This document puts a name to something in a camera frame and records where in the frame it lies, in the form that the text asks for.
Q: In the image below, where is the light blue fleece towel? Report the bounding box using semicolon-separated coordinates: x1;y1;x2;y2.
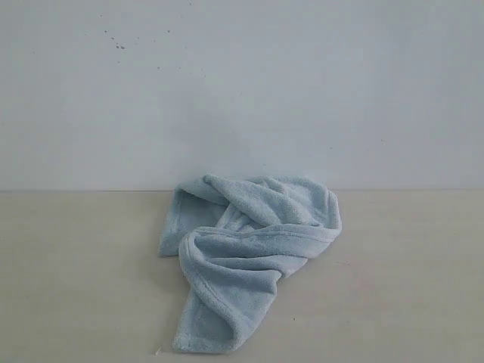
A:
159;175;342;353

